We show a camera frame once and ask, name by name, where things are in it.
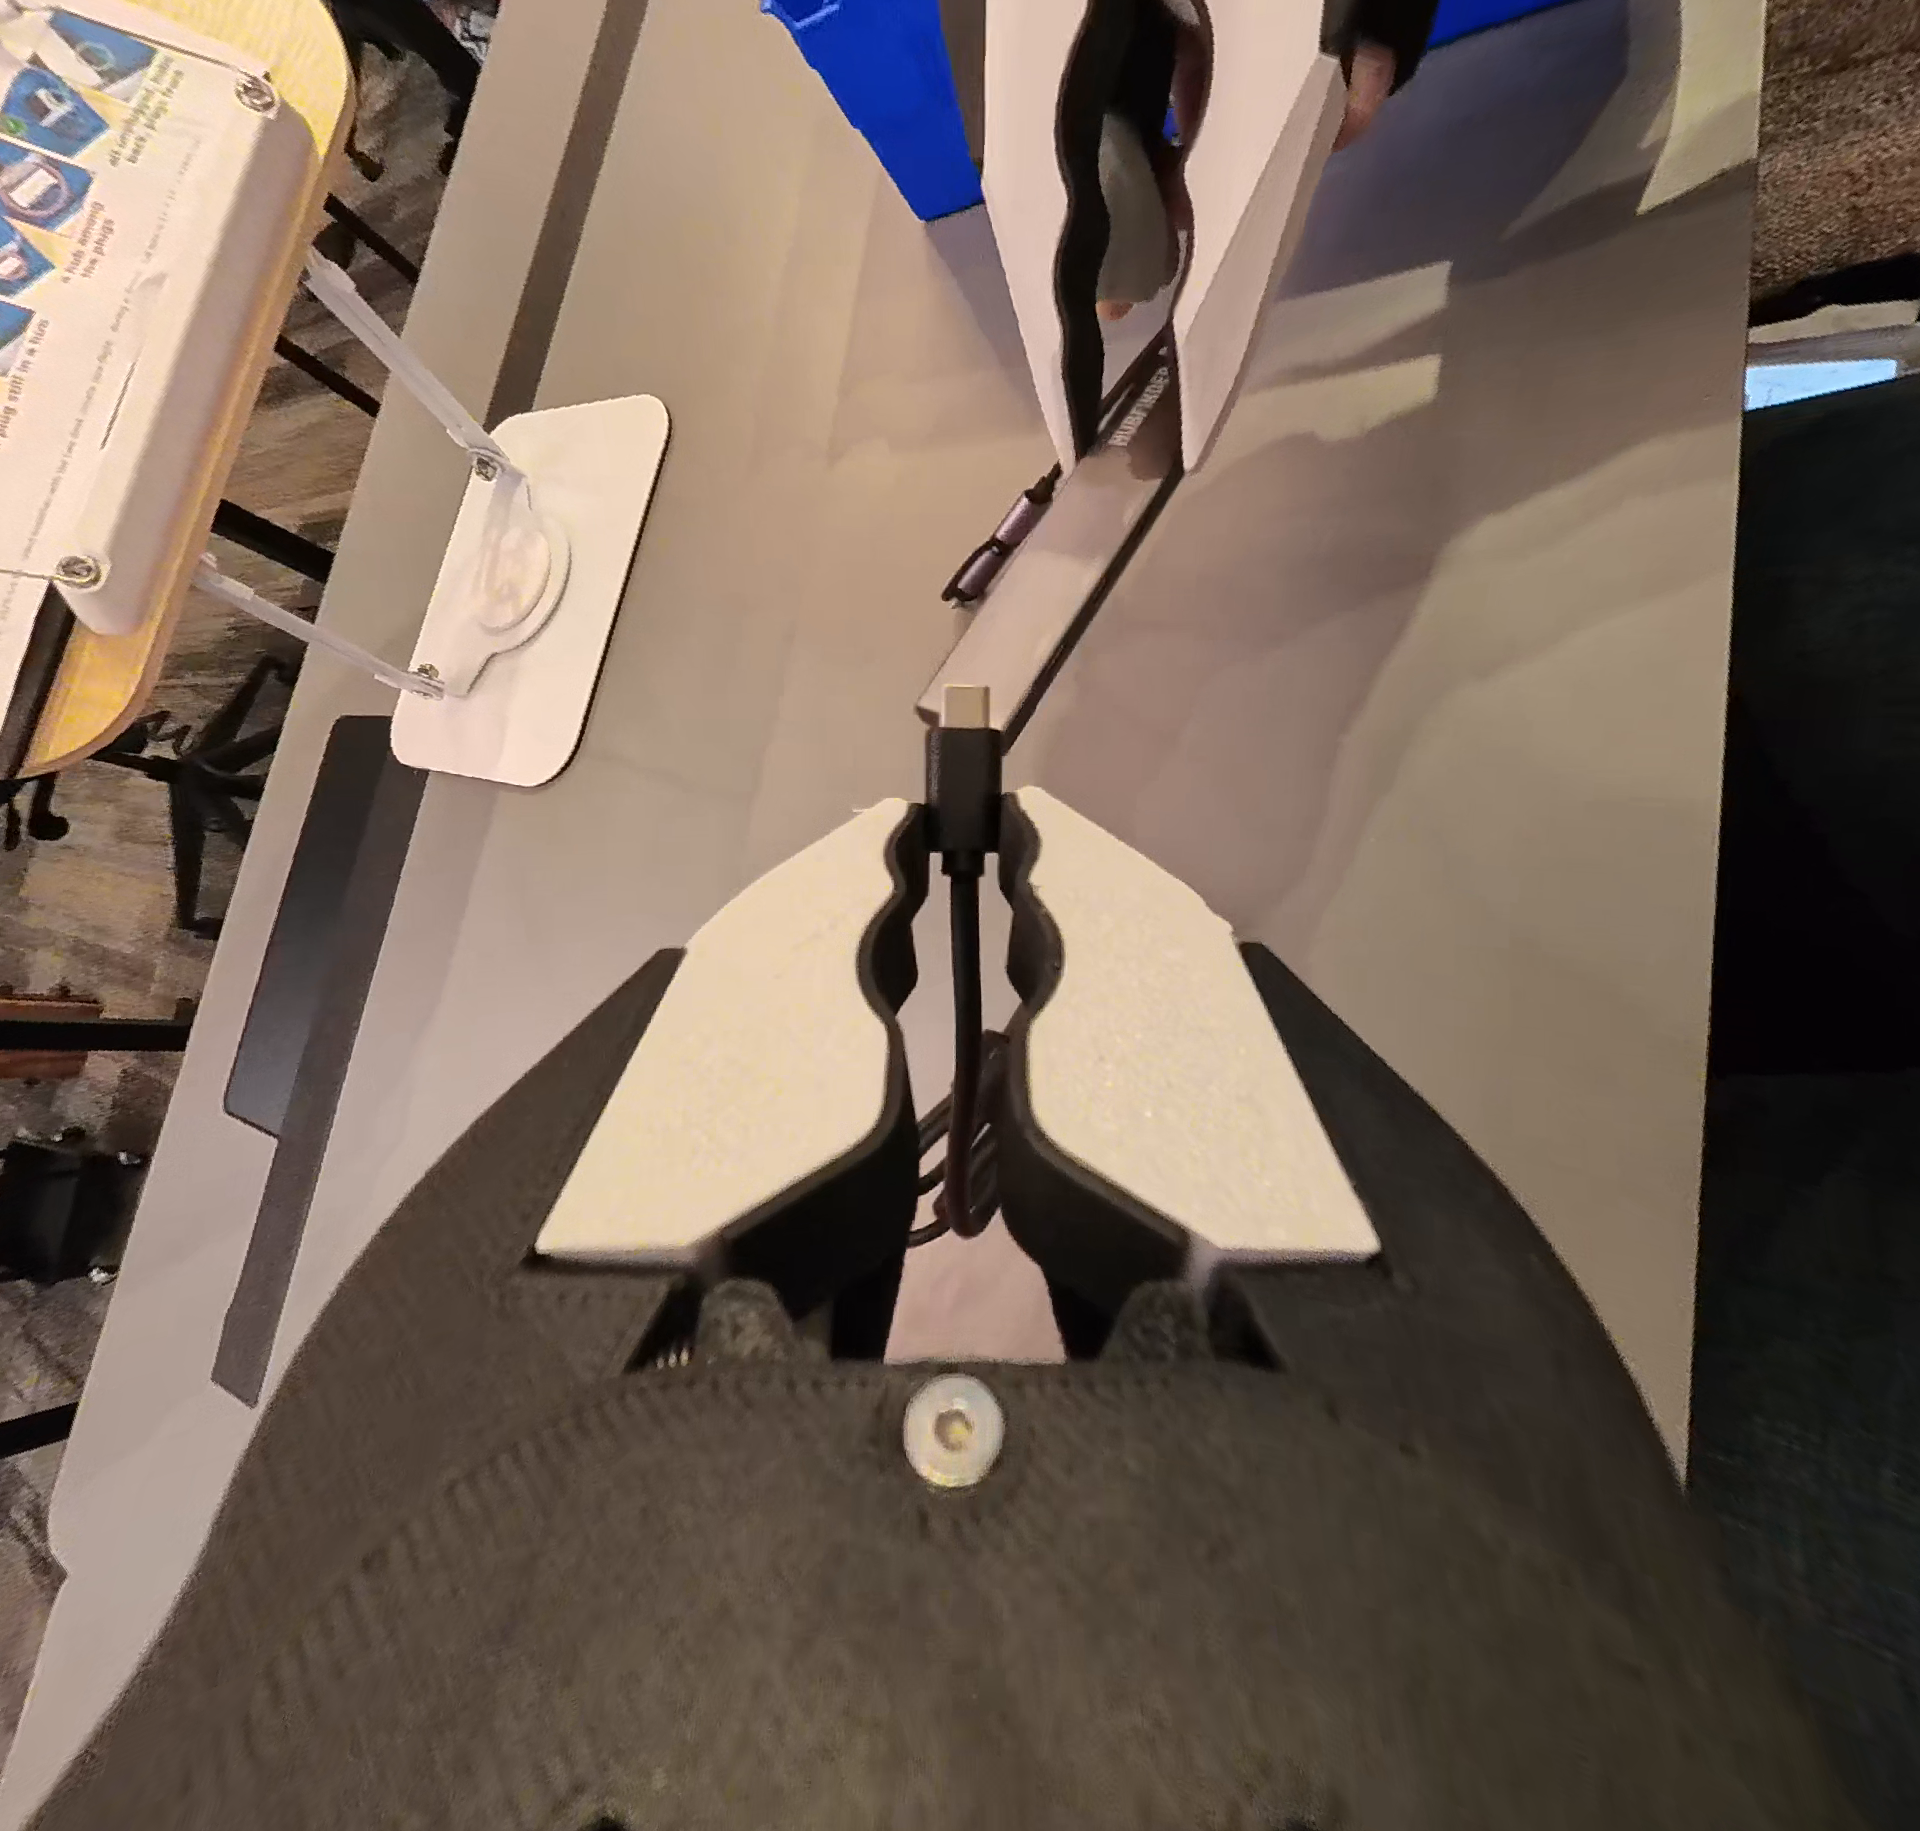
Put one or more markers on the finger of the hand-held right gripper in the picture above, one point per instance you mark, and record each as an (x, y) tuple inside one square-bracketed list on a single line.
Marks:
[(1028, 137), (1271, 93)]

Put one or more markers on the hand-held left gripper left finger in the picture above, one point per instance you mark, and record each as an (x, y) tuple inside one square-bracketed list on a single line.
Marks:
[(734, 1094)]

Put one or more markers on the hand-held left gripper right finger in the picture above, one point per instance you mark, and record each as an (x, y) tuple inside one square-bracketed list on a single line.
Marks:
[(1184, 1094)]

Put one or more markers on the blue plastic bin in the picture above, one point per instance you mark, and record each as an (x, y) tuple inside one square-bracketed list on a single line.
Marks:
[(885, 61)]

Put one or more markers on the long silver usb hub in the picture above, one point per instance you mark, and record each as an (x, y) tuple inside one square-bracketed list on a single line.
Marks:
[(1048, 570)]

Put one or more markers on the person's right hand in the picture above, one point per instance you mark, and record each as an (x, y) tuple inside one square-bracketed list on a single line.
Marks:
[(1147, 210)]

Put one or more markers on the white document stand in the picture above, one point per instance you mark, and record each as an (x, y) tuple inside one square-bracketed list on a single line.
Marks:
[(524, 587)]

